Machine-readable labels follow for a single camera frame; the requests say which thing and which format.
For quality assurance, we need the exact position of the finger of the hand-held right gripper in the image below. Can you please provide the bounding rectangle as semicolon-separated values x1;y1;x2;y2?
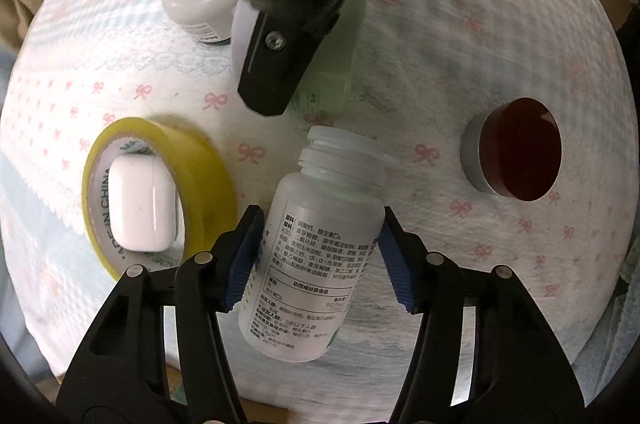
237;9;333;118

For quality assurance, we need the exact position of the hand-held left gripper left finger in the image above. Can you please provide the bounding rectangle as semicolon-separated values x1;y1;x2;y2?
55;204;266;424

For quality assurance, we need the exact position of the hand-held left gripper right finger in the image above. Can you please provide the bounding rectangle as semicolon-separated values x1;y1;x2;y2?
377;205;586;424

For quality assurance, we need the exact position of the translucent white plastic container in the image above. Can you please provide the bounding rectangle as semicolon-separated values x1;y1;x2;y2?
231;0;368;130

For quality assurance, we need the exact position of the white labelled pill bottle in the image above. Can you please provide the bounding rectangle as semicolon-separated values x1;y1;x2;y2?
240;125;389;362

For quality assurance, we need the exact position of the small white capped bottle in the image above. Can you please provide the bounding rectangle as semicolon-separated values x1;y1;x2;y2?
162;0;243;45

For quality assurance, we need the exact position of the yellow tape roll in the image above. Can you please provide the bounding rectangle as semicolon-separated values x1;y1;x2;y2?
81;117;239;283

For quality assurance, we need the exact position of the white earbud case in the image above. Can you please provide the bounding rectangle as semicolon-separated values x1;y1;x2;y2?
108;154;182;253

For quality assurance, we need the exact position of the round red tin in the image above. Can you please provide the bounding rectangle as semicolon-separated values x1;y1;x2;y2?
460;98;564;201

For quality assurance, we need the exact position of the white bow print cloth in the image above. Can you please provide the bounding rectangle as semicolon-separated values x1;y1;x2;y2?
0;0;640;392

